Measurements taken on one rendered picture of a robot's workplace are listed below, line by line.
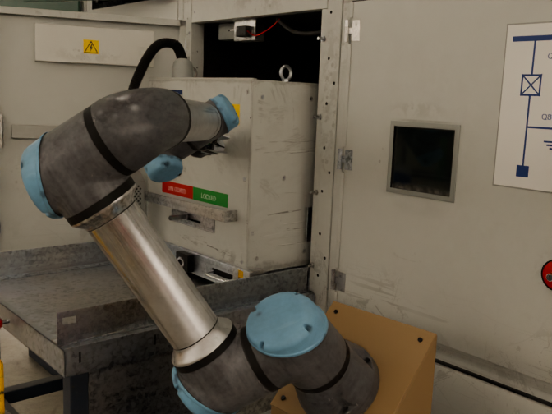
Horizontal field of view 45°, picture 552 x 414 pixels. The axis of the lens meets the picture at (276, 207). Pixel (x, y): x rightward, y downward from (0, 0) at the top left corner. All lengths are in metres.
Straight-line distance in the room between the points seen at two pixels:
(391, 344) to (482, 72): 0.56
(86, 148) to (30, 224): 1.25
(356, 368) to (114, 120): 0.56
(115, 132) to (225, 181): 0.78
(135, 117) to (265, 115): 0.71
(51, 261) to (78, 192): 0.99
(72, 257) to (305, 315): 1.08
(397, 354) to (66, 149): 0.65
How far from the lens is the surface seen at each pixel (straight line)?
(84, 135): 0.97
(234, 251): 1.69
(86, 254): 2.01
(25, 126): 2.14
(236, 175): 1.66
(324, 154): 1.68
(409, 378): 1.18
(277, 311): 1.06
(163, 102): 0.99
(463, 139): 1.39
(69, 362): 1.40
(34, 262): 1.95
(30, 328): 1.54
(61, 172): 0.99
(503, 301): 1.38
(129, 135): 0.95
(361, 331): 1.26
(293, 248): 1.75
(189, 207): 1.77
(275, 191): 1.67
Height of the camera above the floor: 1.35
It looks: 9 degrees down
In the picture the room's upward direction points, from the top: 2 degrees clockwise
